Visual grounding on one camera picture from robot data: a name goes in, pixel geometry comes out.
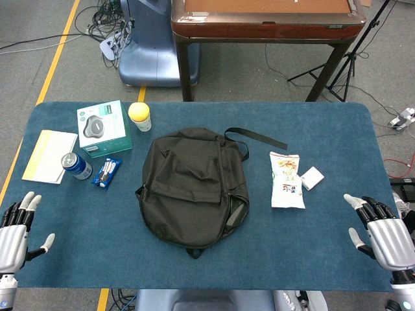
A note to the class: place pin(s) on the black backpack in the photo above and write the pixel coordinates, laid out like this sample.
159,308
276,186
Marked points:
188,194

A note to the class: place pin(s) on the black tripod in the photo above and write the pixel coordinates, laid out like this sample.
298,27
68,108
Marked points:
373,23

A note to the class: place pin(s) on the small white box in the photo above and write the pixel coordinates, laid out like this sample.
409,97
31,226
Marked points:
312,178

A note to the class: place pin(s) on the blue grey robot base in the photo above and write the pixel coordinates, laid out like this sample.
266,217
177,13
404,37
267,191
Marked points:
149,48

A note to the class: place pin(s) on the own grey robot torso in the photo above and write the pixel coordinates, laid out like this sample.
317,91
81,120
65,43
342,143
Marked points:
194,301

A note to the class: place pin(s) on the white and yellow booklet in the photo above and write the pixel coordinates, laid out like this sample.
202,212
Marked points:
48,155

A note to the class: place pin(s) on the brown mahjong table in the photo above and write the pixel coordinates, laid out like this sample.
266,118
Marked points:
266,26

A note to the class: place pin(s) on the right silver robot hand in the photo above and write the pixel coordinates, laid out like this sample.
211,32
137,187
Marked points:
389,239

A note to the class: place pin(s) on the blue felt table mat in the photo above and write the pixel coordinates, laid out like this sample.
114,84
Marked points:
97,226

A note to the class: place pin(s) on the blue soda can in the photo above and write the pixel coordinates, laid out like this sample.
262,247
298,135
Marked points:
76,165

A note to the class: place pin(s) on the blue cookie pack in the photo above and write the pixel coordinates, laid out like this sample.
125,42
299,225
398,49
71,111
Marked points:
106,172

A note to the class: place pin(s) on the white power strip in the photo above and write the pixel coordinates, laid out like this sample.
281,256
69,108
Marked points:
108,47
402,118

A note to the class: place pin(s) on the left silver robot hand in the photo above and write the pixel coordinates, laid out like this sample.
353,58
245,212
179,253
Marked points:
13,239

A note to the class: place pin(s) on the yellow lid cup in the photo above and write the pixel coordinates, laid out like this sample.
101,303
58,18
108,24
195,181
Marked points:
139,115

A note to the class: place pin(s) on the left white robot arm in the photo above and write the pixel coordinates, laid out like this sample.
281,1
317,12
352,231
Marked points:
6,291

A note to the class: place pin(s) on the white snack bag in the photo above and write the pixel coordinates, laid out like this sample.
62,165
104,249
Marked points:
287,181

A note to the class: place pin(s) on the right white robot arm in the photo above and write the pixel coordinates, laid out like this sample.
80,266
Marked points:
403,291

